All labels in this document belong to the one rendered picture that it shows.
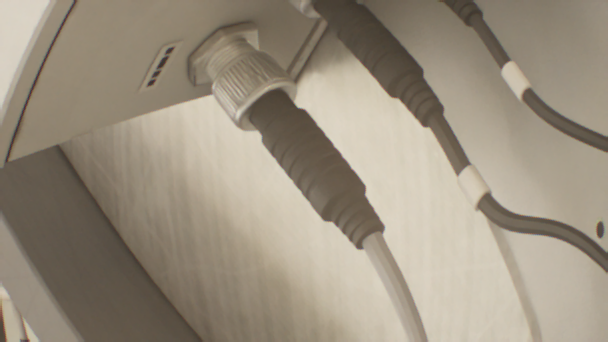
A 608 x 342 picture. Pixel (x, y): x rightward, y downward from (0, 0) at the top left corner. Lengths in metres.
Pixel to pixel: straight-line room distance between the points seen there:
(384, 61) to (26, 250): 0.16
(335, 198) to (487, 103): 0.04
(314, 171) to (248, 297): 0.09
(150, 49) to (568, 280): 0.12
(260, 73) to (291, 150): 0.02
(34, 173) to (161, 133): 0.05
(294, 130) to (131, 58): 0.04
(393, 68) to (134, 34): 0.06
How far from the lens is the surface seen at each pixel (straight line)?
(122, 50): 0.85
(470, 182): 0.82
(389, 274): 0.85
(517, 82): 0.80
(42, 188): 0.98
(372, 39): 0.84
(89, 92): 0.86
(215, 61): 0.88
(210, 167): 0.94
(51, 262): 0.95
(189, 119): 0.94
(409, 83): 0.83
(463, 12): 0.81
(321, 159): 0.86
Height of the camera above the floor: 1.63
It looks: 9 degrees down
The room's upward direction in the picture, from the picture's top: 5 degrees counter-clockwise
